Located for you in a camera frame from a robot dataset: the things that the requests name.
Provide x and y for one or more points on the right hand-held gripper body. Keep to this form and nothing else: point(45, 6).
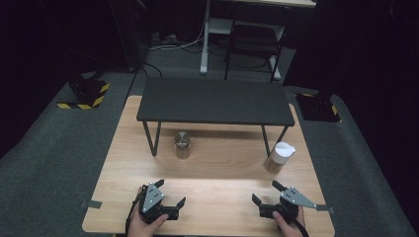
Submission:
point(293, 197)

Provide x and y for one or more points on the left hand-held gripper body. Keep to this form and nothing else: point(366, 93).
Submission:
point(152, 197)

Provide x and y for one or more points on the glass jar with white lid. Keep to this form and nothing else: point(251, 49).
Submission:
point(280, 156)

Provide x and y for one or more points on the glass jar with metal lid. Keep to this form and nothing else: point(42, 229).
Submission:
point(182, 144)

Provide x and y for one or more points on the black shelf with metal legs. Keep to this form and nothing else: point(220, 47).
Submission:
point(214, 100)

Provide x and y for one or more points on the person's left hand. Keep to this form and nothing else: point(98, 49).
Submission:
point(140, 227)

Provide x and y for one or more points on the person's right hand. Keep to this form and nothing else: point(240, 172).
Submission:
point(290, 230)

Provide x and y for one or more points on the grey tape piece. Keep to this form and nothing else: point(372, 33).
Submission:
point(92, 204)
point(326, 209)

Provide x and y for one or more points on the black chair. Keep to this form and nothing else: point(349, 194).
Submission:
point(253, 39)

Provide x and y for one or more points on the black base plate striped tape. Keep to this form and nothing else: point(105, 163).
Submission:
point(85, 94)
point(318, 108)

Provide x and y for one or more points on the white desk frame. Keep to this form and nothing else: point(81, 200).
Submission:
point(205, 39)

